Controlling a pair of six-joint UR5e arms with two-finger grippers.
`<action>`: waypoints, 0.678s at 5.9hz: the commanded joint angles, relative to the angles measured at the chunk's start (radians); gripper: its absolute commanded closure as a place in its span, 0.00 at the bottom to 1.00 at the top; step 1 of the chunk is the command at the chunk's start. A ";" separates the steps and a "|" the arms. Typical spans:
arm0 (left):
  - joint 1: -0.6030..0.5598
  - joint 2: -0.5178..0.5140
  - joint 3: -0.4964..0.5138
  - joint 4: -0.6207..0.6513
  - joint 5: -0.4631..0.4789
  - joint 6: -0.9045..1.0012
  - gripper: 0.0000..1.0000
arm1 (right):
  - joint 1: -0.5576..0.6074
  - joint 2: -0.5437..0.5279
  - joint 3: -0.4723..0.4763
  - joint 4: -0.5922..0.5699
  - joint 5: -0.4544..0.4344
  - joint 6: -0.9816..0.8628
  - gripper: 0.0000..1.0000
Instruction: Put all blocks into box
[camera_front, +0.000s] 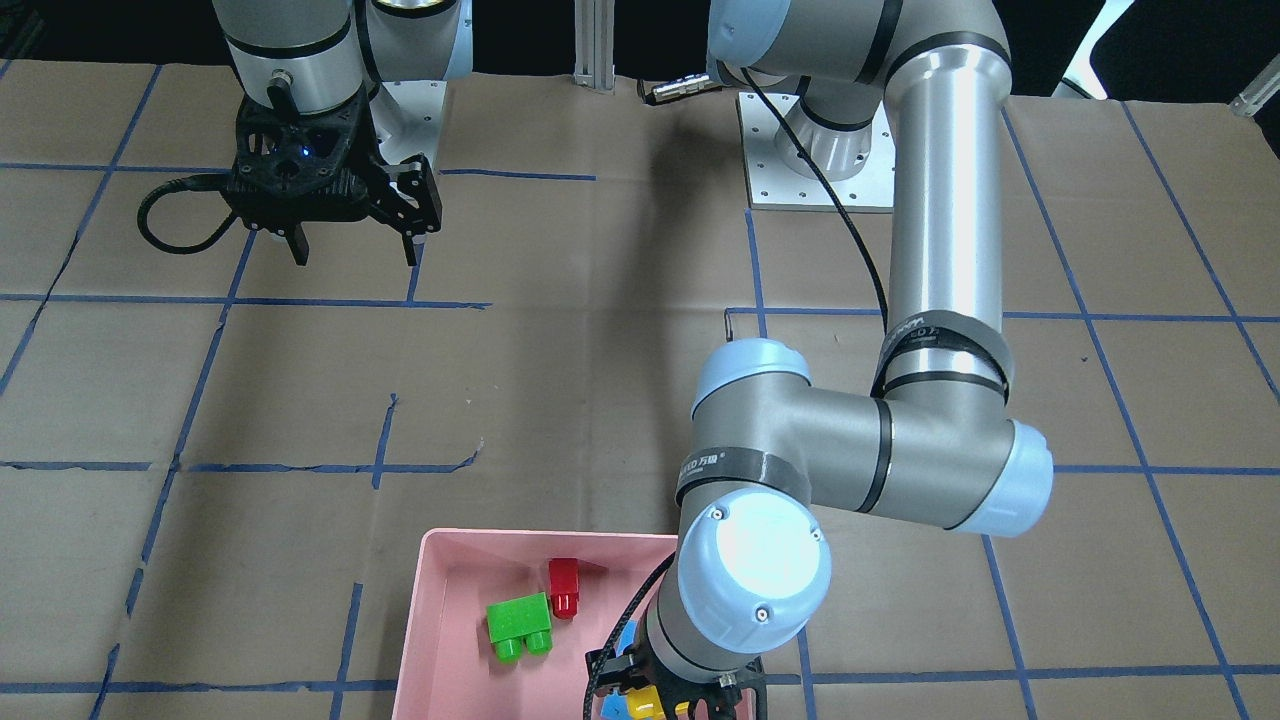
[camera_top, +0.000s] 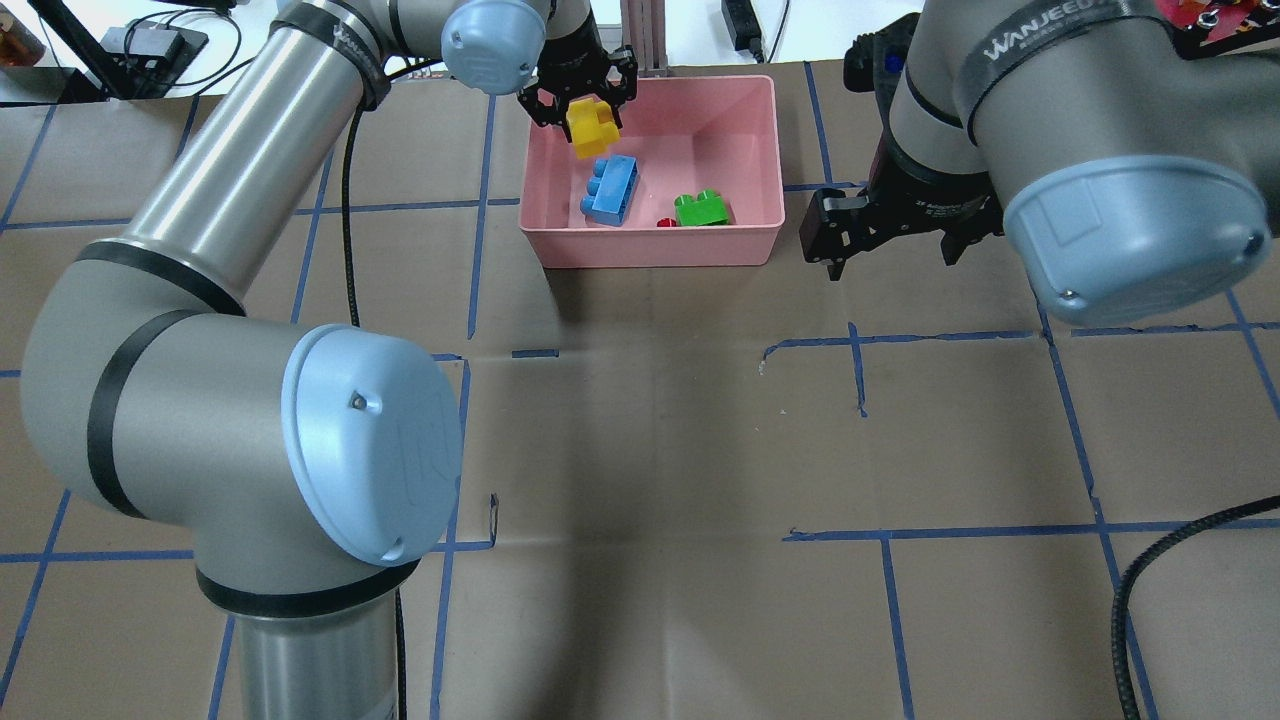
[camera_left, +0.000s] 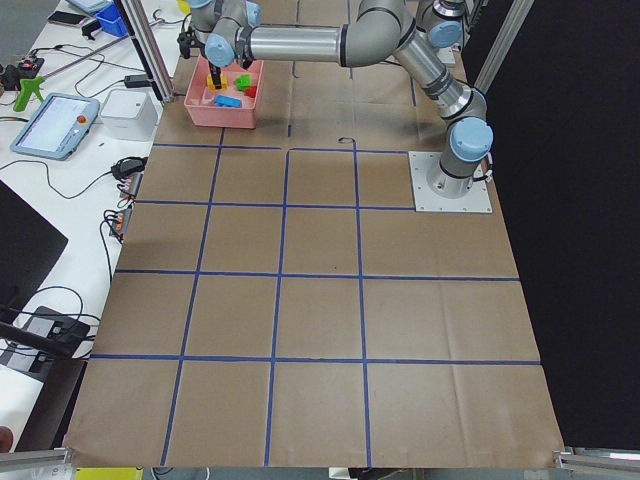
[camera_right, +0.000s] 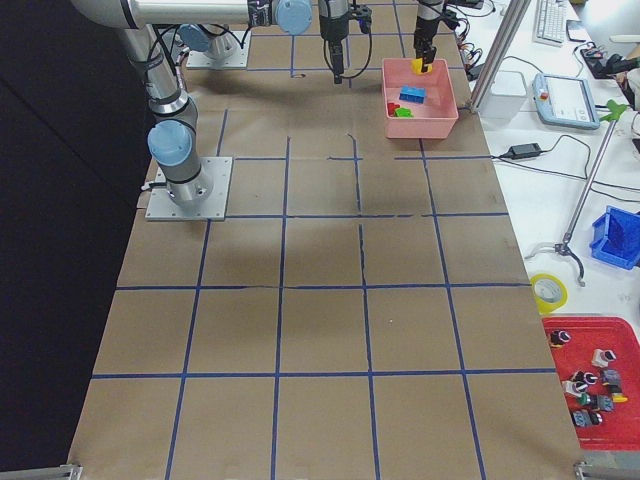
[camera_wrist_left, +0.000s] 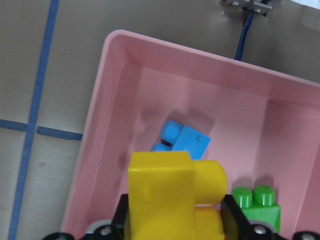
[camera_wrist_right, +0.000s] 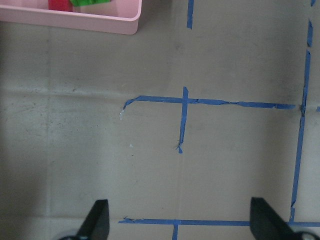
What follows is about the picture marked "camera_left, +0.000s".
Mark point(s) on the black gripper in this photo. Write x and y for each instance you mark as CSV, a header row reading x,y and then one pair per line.
x,y
214,75

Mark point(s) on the yellow block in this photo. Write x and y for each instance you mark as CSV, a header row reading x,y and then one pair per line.
x,y
225,83

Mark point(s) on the blue block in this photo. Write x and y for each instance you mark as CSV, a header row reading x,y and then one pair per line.
x,y
223,101

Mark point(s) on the green block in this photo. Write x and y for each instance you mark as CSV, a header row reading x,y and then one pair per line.
x,y
243,82

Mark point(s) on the red block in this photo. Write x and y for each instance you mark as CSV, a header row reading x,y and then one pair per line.
x,y
251,91

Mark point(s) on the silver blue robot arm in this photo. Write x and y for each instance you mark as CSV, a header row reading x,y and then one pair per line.
x,y
231,32

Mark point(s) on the pink plastic box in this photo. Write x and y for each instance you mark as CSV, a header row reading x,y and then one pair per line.
x,y
199,99

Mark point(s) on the black power adapter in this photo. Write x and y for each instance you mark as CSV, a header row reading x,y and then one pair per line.
x,y
136,81

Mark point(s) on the white cube device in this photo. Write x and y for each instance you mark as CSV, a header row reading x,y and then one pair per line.
x,y
129,115

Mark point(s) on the blue plastic bin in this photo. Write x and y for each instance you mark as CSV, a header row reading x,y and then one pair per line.
x,y
111,21

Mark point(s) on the teach pendant tablet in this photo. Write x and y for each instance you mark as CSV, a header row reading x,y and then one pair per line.
x,y
58,126

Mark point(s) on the black smartphone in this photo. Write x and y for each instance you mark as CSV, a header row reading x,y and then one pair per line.
x,y
66,19

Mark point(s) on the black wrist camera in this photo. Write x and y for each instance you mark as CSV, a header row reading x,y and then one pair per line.
x,y
187,42

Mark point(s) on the aluminium frame post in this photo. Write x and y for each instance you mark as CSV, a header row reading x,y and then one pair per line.
x,y
140,32

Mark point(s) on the green handled reacher grabber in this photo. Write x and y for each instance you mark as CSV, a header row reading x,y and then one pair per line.
x,y
32,87

